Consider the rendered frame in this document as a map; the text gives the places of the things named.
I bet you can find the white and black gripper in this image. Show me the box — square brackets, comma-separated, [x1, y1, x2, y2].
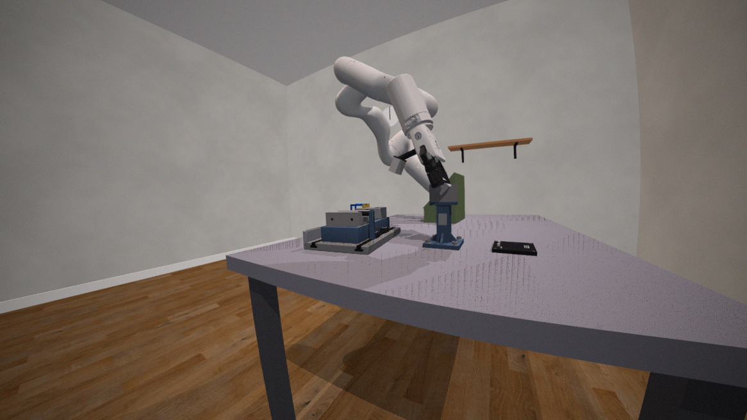
[407, 123, 451, 188]

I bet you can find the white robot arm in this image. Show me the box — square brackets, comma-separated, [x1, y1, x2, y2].
[334, 56, 438, 192]

